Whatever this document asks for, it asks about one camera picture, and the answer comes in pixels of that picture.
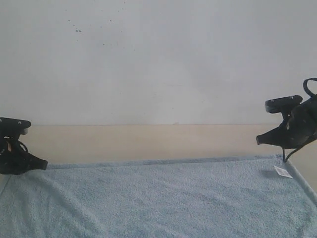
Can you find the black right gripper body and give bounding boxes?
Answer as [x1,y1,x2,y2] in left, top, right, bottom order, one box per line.
[284,96,317,149]

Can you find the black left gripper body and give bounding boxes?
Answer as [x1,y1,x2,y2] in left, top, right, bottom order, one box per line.
[0,137,31,175]

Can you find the light blue terry towel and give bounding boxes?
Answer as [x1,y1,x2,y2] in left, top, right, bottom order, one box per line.
[0,155,317,238]

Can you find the white barcode label tag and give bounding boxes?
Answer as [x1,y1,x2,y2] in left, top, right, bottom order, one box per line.
[273,166,293,179]

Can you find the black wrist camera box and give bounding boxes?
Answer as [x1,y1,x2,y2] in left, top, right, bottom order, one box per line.
[0,118,31,139]
[265,95,303,118]

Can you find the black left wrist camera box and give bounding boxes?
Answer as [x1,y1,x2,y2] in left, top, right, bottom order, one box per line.
[0,118,31,139]

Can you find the black braided cable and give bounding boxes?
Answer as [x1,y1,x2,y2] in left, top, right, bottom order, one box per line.
[282,77,317,163]

